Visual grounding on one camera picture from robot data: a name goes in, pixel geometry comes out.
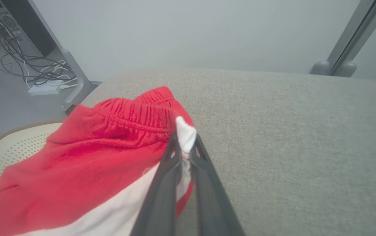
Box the grey metal partition post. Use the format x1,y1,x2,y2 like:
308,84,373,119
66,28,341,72
310,0,376,78

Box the black computer tower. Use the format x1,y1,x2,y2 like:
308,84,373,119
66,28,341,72
0,0,57,58

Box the white power strip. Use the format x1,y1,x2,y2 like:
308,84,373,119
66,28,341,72
28,85,63,96

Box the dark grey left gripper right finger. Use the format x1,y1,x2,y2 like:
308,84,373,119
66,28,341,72
190,134,246,236

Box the white floor cable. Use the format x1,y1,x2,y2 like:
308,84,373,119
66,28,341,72
23,60,78,89

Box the grey partition frame with foot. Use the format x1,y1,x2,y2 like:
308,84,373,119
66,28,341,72
0,0,102,114

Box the red white basketball shorts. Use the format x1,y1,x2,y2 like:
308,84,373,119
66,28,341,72
0,86,197,236

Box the tangled black floor cable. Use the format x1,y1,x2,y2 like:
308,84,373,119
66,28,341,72
0,6,77,86

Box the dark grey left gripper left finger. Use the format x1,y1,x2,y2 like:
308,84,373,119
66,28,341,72
130,133,182,236

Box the cream perforated laundry basket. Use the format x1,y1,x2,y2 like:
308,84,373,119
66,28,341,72
0,120,66,200

